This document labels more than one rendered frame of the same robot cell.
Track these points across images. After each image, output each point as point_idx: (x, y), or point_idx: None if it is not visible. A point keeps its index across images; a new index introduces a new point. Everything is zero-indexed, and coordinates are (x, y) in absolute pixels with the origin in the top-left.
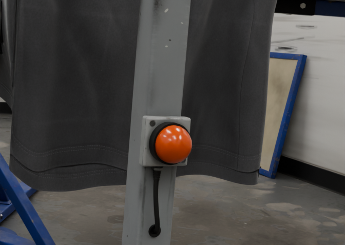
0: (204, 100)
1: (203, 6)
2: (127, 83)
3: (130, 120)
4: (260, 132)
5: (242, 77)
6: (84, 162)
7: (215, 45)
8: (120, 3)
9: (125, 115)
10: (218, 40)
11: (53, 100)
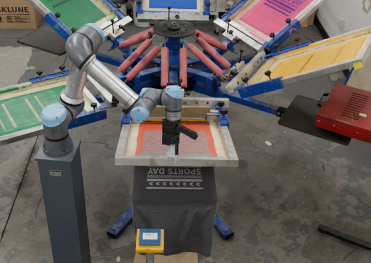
0: (192, 237)
1: (189, 220)
2: (166, 236)
3: (168, 243)
4: (210, 246)
5: (203, 233)
6: None
7: (195, 226)
8: (162, 221)
9: (166, 242)
10: (195, 225)
11: None
